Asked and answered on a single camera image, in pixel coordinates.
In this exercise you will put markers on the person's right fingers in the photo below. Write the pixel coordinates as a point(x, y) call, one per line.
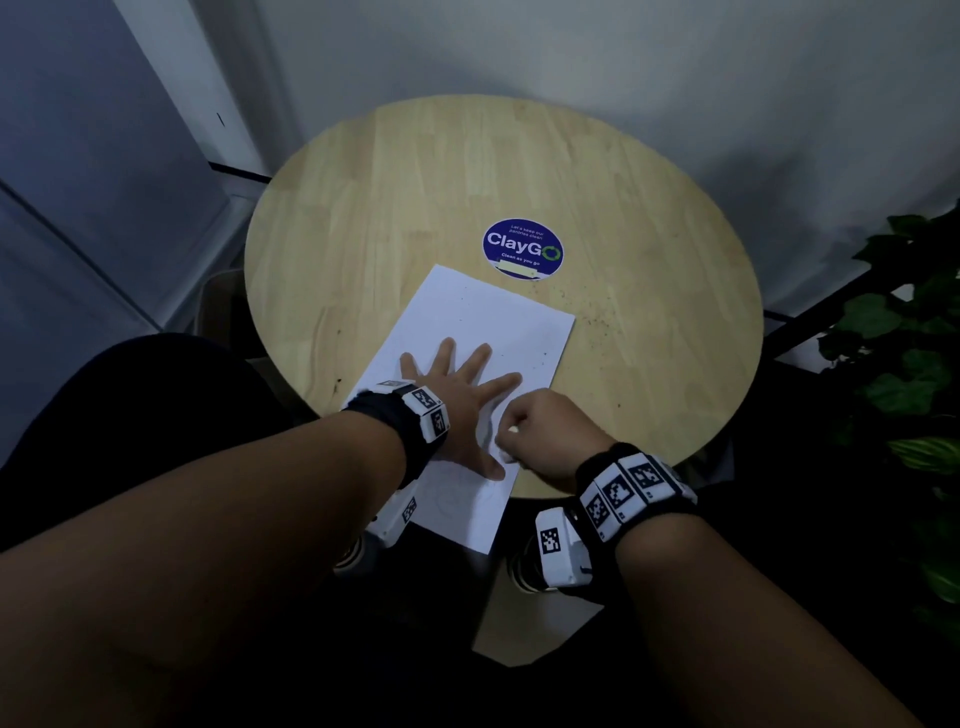
point(516, 444)

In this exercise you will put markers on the person's left forearm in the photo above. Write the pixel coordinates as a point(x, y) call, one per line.
point(187, 570)

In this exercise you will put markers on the person's right forearm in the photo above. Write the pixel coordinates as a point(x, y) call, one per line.
point(735, 637)

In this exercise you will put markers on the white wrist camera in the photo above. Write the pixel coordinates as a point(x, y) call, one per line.
point(396, 517)
point(562, 551)

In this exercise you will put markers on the green leafy plant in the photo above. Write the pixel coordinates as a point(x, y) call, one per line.
point(915, 375)

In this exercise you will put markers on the person's left hand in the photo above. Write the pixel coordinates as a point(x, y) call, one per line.
point(457, 409)

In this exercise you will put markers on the person's left thumb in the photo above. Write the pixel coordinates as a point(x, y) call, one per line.
point(486, 463)

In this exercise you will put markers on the dark shoe with white sole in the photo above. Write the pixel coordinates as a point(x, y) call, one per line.
point(349, 555)
point(525, 574)

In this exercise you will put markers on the black trousers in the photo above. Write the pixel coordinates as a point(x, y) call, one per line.
point(127, 420)

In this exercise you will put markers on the round blue sticker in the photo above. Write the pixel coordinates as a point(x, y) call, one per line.
point(523, 249)

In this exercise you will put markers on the white paper sheet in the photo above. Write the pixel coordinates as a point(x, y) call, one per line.
point(480, 322)

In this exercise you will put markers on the black wristband with marker tags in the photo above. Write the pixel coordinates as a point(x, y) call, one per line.
point(409, 427)
point(634, 487)

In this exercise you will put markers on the person's left middle finger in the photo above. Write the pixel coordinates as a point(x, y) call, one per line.
point(476, 362)

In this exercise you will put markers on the black metal rail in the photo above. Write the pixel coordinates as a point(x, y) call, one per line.
point(825, 315)

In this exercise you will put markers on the person's left little finger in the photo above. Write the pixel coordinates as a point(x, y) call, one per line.
point(410, 367)

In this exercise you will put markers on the person's right hand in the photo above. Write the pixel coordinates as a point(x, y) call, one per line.
point(559, 435)

